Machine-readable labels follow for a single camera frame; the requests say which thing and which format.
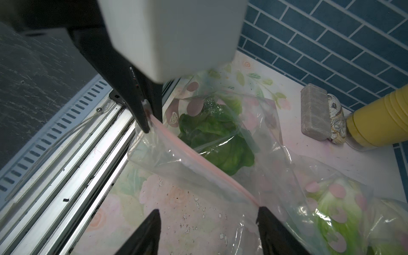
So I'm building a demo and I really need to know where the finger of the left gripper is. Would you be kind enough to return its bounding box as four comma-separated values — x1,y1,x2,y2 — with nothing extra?
69,27,163,133

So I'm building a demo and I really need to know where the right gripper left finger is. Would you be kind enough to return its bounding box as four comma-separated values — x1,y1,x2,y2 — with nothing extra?
115,209,162,255

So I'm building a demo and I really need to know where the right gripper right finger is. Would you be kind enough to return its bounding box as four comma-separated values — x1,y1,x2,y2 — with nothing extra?
256,207,310,255

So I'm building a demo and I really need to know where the zip-top bag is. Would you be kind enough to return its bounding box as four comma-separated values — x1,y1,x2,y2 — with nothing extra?
283,149,408,255
127,71,323,255

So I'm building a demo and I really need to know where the chinese cabbage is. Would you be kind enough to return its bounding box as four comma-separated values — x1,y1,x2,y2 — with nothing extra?
178,95,255,176
302,178,408,255

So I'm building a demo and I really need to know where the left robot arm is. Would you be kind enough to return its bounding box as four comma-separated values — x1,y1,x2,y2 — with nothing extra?
1,1,248,133

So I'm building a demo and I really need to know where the grey rectangular box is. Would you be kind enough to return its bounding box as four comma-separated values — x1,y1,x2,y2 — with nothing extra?
301,84,331,141

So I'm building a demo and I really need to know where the yellow pen cup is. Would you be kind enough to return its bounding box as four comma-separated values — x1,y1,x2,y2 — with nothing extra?
346,85,408,151

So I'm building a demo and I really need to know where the white vented cable duct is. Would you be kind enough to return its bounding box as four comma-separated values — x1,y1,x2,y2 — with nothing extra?
1,74,112,207

